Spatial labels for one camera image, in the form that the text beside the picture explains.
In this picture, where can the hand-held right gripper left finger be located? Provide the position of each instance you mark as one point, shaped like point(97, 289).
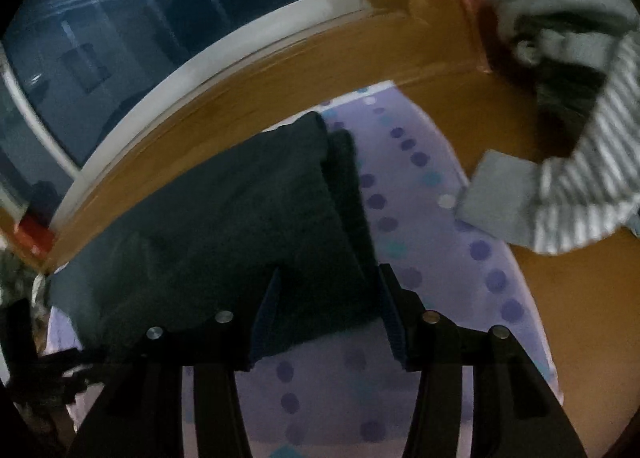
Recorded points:
point(267, 318)

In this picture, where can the purple dotted blanket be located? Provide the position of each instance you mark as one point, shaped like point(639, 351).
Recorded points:
point(425, 218)

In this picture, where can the dark shaggy bundle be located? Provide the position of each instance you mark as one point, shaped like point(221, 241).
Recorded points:
point(20, 278)

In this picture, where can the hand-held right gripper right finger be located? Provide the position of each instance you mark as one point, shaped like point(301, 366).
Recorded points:
point(392, 318)

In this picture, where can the light grey garment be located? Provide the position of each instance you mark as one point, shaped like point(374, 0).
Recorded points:
point(560, 3)

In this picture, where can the dark glass window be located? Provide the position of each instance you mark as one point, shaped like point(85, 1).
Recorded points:
point(175, 28)

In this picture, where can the dark teal garment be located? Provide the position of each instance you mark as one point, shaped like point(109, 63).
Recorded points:
point(240, 218)

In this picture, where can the red box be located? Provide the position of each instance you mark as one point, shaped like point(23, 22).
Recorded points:
point(36, 237)

